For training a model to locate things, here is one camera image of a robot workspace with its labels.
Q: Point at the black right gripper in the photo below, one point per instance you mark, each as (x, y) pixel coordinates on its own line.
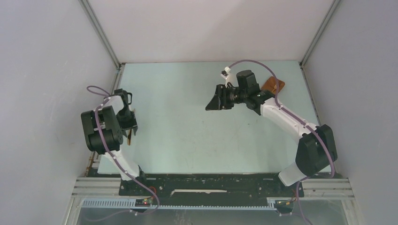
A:
(219, 101)

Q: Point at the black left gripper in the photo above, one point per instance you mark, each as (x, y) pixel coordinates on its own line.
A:
(131, 124)

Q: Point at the orange cloth napkin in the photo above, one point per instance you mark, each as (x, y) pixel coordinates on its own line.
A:
(271, 85)

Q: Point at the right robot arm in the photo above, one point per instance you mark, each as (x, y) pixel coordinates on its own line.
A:
(316, 144)

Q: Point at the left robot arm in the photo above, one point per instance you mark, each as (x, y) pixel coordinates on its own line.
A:
(107, 126)

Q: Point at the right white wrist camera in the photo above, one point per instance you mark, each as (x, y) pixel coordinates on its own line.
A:
(228, 76)

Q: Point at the white cable duct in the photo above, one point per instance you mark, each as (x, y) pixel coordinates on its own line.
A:
(132, 204)

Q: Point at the left aluminium frame post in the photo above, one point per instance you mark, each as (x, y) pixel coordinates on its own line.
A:
(89, 11)

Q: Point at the aluminium frame post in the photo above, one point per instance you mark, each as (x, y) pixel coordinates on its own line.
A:
(89, 11)
(319, 33)

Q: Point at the right aluminium frame post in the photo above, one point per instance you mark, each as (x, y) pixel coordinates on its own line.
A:
(319, 33)

